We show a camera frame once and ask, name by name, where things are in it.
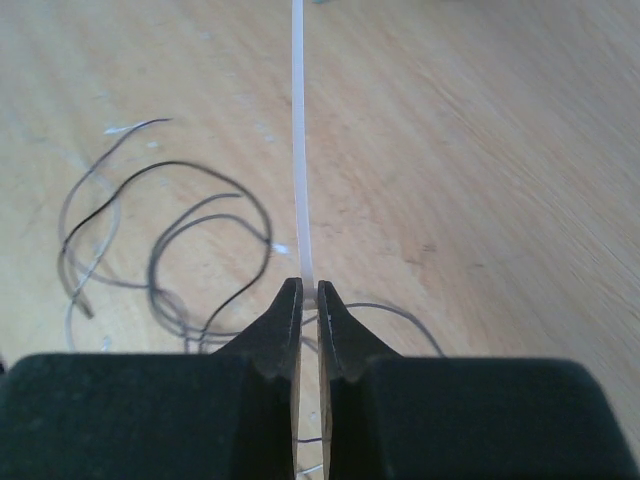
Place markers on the white zip tie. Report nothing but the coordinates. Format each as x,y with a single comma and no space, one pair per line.
299,156

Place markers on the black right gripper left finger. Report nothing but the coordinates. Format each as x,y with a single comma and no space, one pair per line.
231,414

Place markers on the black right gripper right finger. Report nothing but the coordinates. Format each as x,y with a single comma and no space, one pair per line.
389,416

